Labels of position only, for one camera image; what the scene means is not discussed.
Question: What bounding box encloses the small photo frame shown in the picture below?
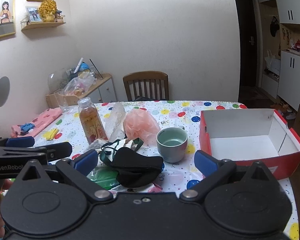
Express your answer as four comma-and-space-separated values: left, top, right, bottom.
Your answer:
26, 6, 42, 23

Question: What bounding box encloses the dark wooden chair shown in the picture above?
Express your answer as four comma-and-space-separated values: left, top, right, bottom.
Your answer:
123, 71, 170, 101

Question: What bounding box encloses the pink mesh bath sponge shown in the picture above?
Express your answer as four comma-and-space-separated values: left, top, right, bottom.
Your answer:
123, 109, 160, 146

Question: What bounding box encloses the golden flower ornament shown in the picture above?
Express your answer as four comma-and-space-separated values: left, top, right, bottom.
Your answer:
38, 0, 57, 22

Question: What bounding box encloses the clear bubble wrap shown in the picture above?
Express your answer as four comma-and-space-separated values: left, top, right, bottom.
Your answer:
105, 102, 126, 141

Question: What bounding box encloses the clear drinking glass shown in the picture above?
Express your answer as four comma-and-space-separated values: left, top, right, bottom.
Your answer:
54, 89, 69, 113

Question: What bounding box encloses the green ceramic mug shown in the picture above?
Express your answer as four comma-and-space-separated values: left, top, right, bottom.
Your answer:
157, 126, 188, 163

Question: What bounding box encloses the wooden wall shelf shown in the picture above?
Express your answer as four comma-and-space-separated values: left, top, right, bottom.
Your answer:
21, 22, 65, 31

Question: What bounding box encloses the black eye mask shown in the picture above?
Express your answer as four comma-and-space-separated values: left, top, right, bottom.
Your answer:
111, 147, 164, 188

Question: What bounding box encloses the red white cardboard box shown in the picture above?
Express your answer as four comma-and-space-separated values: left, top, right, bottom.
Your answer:
199, 108, 300, 180

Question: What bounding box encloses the white wooden side cabinet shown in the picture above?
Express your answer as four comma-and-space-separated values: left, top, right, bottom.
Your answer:
45, 73, 118, 108

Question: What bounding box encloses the colourful balloon tablecloth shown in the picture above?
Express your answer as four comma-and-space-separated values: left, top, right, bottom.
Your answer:
5, 100, 300, 240

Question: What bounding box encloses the pink patterned pouch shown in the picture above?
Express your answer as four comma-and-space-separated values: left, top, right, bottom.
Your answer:
11, 107, 62, 138

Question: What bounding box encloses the amber tea bottle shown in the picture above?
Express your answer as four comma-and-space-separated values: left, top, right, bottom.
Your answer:
78, 97, 108, 145

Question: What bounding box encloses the white cupboard unit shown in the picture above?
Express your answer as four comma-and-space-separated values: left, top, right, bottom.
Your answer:
258, 0, 300, 110

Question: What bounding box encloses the green plastic bag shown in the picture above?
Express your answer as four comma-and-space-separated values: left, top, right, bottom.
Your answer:
87, 166, 120, 190

